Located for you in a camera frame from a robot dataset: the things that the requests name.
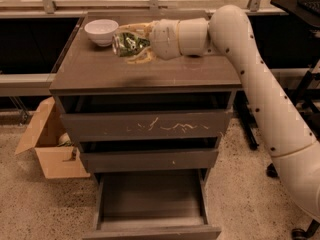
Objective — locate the white ceramic bowl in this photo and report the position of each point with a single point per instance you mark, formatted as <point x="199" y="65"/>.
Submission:
<point x="101" y="31"/>

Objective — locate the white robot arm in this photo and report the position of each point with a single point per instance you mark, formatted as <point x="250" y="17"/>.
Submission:
<point x="293" y="147"/>

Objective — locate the grey drawer cabinet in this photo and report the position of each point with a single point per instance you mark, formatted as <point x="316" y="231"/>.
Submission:
<point x="90" y="70"/>

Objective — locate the middle grey drawer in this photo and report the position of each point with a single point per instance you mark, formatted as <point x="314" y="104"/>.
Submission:
<point x="149" y="155"/>

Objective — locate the black office chair base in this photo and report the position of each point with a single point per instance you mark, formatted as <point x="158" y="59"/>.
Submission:
<point x="304" y="227"/>

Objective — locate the green soda can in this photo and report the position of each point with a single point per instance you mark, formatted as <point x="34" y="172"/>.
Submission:
<point x="126" y="44"/>

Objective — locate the white item in box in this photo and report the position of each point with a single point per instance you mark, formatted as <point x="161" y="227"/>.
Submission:
<point x="64" y="140"/>

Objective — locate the bottom grey open drawer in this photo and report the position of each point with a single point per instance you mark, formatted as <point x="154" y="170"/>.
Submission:
<point x="152" y="205"/>

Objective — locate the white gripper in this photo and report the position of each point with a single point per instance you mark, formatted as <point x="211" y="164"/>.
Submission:
<point x="164" y="39"/>

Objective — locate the open cardboard box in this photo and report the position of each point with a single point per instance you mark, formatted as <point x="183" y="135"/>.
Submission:
<point x="42" y="135"/>

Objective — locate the top grey drawer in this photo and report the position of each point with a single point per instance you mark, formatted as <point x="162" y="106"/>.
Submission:
<point x="146" y="116"/>

